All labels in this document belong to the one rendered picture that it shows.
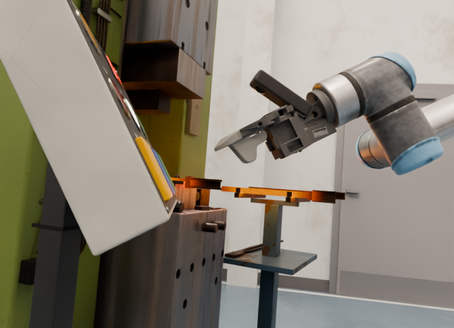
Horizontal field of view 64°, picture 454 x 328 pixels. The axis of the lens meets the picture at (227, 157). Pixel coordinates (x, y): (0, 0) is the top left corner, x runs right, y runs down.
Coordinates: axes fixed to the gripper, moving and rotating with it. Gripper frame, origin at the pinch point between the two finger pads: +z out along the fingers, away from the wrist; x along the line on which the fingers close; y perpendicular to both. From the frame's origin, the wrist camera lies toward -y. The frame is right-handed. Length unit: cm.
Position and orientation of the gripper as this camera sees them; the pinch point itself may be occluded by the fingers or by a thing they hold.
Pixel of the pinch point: (219, 143)
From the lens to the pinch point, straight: 63.5
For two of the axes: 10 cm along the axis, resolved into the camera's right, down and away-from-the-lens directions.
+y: 4.3, 9.0, -0.1
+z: -8.9, 4.3, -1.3
